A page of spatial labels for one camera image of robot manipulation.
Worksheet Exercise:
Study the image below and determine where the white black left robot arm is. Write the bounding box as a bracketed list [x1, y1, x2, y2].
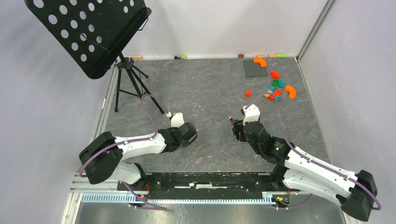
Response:
[78, 122, 198, 190]

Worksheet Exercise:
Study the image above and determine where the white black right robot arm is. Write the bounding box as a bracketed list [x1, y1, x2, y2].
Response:
[230, 119, 378, 222]

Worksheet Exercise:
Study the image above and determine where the tan wooden block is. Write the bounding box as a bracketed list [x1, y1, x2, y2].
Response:
[264, 90, 273, 98]

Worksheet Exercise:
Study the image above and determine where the small red cube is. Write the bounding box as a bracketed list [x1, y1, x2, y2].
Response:
[245, 90, 252, 98]

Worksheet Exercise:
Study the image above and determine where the red long brick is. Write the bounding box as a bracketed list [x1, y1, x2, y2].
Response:
[268, 89, 282, 101]

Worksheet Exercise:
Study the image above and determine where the teal brick right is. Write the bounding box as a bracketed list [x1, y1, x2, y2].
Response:
[278, 79, 284, 88]

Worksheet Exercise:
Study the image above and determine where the orange curved block right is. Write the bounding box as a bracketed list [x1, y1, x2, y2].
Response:
[284, 84, 297, 99]

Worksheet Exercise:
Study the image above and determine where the orange curved block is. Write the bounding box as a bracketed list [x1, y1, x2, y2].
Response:
[253, 57, 267, 68]
[284, 84, 297, 99]

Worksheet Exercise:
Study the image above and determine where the red brick upper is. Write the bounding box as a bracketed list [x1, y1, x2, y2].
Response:
[270, 70, 280, 79]

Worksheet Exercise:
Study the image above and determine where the grey lego baseplate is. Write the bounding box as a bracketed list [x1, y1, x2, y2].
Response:
[242, 60, 268, 77]

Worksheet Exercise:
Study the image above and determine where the orange curved block top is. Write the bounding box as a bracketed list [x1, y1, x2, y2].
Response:
[253, 57, 267, 68]

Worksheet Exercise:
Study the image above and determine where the black tripod stand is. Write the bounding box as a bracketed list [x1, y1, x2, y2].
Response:
[114, 53, 151, 112]

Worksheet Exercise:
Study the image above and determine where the black perforated music stand desk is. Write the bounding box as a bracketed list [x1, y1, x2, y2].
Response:
[25, 0, 152, 79]

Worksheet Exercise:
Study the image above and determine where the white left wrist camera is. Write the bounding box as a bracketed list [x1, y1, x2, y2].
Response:
[170, 112, 184, 127]

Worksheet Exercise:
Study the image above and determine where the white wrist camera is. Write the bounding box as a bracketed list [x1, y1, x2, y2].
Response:
[242, 104, 260, 125]
[170, 112, 184, 127]

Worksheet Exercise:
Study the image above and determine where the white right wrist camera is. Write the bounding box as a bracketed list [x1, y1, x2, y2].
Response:
[242, 104, 260, 125]

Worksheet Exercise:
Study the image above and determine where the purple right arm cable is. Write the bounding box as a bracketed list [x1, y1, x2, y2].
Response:
[244, 92, 382, 211]

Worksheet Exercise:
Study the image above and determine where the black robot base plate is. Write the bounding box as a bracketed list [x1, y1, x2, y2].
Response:
[130, 172, 289, 200]

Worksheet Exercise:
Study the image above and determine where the wooden block at wall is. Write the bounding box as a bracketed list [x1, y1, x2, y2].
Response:
[130, 55, 144, 61]

